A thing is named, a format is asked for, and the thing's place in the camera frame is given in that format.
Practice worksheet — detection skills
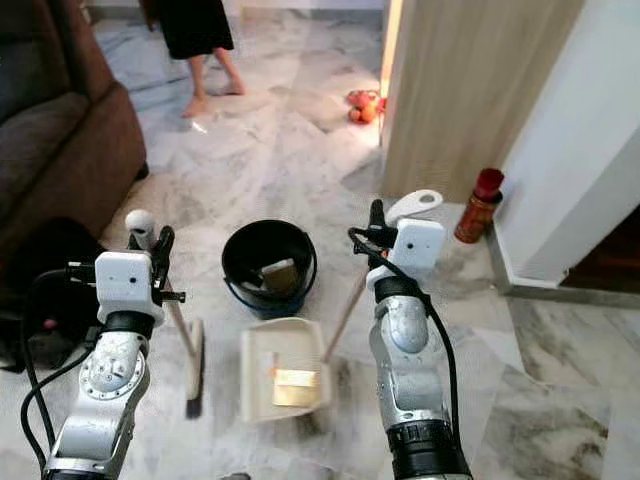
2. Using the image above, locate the beige broom with black bristles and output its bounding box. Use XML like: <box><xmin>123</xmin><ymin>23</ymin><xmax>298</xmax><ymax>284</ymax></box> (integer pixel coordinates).
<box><xmin>124</xmin><ymin>207</ymin><xmax>208</xmax><ymax>420</ymax></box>

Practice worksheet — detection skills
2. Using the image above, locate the black plastic bucket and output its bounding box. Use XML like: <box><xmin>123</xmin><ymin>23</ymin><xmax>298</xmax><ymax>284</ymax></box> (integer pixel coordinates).
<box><xmin>221</xmin><ymin>219</ymin><xmax>319</xmax><ymax>320</ymax></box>

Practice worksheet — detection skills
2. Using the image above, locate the brown box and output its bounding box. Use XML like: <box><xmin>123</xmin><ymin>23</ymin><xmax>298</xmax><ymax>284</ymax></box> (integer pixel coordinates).
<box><xmin>259</xmin><ymin>257</ymin><xmax>302</xmax><ymax>297</ymax></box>

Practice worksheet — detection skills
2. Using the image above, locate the red spray can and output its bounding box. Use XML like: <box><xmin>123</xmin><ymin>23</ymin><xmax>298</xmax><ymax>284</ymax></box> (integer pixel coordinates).
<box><xmin>453</xmin><ymin>167</ymin><xmax>506</xmax><ymax>245</ymax></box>

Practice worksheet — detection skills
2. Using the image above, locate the black bag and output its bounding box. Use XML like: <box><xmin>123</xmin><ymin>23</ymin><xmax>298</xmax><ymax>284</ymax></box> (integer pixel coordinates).
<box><xmin>0</xmin><ymin>217</ymin><xmax>108</xmax><ymax>378</ymax></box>

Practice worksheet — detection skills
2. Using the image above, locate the light wood cabinet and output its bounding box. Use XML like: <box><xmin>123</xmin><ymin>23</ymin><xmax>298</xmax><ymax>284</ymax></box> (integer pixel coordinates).
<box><xmin>379</xmin><ymin>0</ymin><xmax>587</xmax><ymax>207</ymax></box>

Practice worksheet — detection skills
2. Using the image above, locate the brown fabric sofa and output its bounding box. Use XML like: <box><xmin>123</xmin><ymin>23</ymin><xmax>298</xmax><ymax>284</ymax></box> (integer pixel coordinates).
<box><xmin>0</xmin><ymin>0</ymin><xmax>150</xmax><ymax>263</ymax></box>

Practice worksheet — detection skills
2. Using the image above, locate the brown cardboard piece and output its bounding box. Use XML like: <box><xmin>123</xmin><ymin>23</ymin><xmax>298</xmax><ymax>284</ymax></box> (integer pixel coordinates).
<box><xmin>271</xmin><ymin>367</ymin><xmax>322</xmax><ymax>408</ymax></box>

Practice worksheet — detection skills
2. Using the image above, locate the person in black skirt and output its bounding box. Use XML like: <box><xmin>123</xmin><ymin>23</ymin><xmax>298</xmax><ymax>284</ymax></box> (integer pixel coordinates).
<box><xmin>154</xmin><ymin>0</ymin><xmax>247</xmax><ymax>120</ymax></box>

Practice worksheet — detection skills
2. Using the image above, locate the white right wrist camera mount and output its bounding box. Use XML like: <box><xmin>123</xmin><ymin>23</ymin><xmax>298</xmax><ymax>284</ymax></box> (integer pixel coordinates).
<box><xmin>366</xmin><ymin>217</ymin><xmax>447</xmax><ymax>282</ymax></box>

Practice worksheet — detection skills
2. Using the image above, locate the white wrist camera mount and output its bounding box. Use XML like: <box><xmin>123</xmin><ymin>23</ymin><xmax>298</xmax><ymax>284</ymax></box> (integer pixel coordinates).
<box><xmin>94</xmin><ymin>249</ymin><xmax>162</xmax><ymax>317</ymax></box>
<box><xmin>366</xmin><ymin>217</ymin><xmax>447</xmax><ymax>282</ymax></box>

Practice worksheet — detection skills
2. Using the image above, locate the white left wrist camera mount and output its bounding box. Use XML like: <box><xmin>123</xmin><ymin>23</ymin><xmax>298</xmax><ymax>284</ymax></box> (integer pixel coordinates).
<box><xmin>94</xmin><ymin>249</ymin><xmax>162</xmax><ymax>317</ymax></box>

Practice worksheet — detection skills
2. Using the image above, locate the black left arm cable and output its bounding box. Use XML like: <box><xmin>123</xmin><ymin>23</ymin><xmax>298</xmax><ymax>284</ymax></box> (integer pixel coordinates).
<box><xmin>19</xmin><ymin>263</ymin><xmax>98</xmax><ymax>473</ymax></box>

